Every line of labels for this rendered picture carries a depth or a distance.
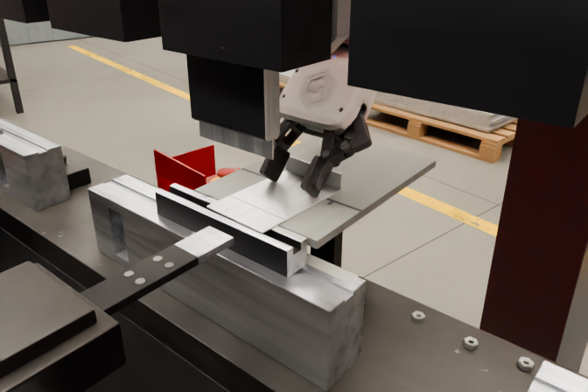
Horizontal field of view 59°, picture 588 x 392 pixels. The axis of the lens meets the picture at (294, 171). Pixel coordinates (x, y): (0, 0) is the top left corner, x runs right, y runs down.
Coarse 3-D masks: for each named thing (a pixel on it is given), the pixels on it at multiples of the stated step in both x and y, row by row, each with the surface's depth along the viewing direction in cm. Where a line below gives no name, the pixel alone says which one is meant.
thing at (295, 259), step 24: (168, 192) 60; (192, 192) 60; (168, 216) 60; (192, 216) 57; (216, 216) 55; (240, 240) 53; (264, 240) 50; (288, 240) 51; (264, 264) 51; (288, 264) 49
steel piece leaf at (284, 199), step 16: (288, 160) 64; (288, 176) 63; (336, 176) 60; (240, 192) 59; (256, 192) 59; (272, 192) 59; (288, 192) 59; (304, 192) 59; (320, 192) 59; (336, 192) 60; (272, 208) 56; (288, 208) 56; (304, 208) 56
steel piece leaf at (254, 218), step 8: (224, 200) 57; (232, 200) 57; (240, 200) 57; (216, 208) 56; (224, 208) 56; (232, 208) 56; (240, 208) 56; (248, 208) 56; (256, 208) 56; (232, 216) 54; (240, 216) 54; (248, 216) 54; (256, 216) 54; (264, 216) 54; (272, 216) 54; (248, 224) 53; (256, 224) 53; (264, 224) 53; (272, 224) 53; (264, 232) 52
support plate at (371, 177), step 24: (312, 144) 74; (336, 168) 66; (360, 168) 66; (384, 168) 66; (408, 168) 66; (432, 168) 68; (216, 192) 60; (360, 192) 60; (384, 192) 60; (312, 216) 55; (336, 216) 55; (360, 216) 56; (312, 240) 50
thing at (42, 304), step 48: (192, 240) 49; (0, 288) 38; (48, 288) 38; (96, 288) 42; (144, 288) 43; (0, 336) 33; (48, 336) 33; (96, 336) 35; (0, 384) 31; (48, 384) 33
